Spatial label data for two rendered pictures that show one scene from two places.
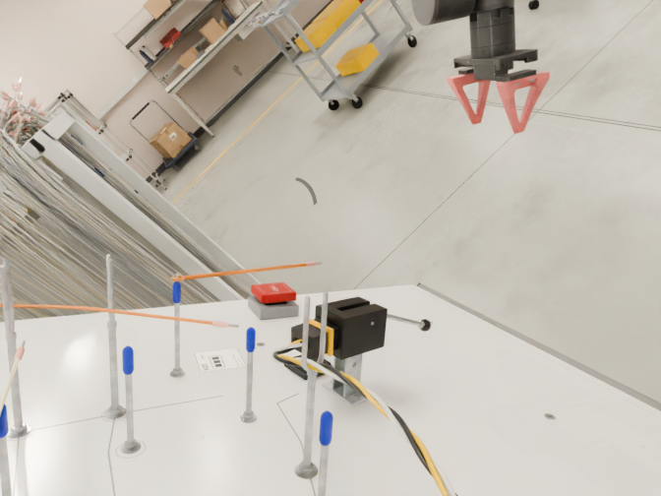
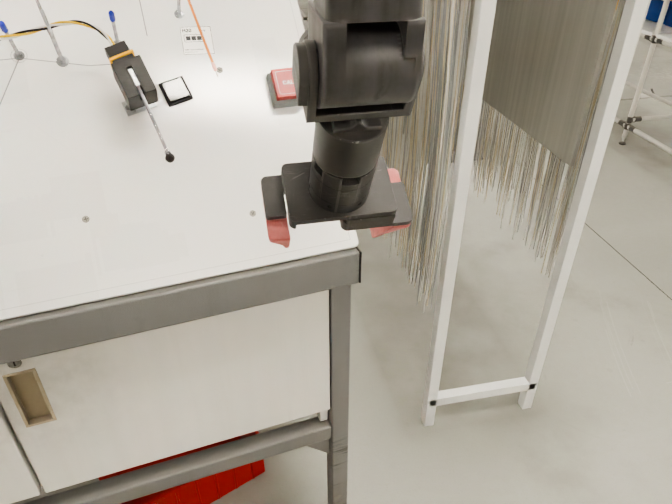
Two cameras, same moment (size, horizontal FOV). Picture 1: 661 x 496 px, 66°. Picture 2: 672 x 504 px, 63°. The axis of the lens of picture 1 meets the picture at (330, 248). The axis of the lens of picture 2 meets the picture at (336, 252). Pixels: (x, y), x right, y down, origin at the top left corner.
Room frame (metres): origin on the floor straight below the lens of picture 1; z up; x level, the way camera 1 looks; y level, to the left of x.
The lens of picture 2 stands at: (0.52, -0.79, 1.37)
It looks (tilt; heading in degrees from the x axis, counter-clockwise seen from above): 34 degrees down; 78
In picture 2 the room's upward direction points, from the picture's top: straight up
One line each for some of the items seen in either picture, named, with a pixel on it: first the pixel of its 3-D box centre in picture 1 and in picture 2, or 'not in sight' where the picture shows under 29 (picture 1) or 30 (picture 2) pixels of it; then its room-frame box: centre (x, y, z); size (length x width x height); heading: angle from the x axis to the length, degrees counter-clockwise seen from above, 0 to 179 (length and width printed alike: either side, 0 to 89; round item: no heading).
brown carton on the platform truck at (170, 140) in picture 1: (169, 140); not in sight; (7.85, 0.60, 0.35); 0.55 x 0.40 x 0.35; 16
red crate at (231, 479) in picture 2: not in sight; (177, 454); (0.29, 0.22, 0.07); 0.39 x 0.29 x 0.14; 24
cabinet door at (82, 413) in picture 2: not in sight; (184, 384); (0.40, -0.07, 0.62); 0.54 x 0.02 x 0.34; 9
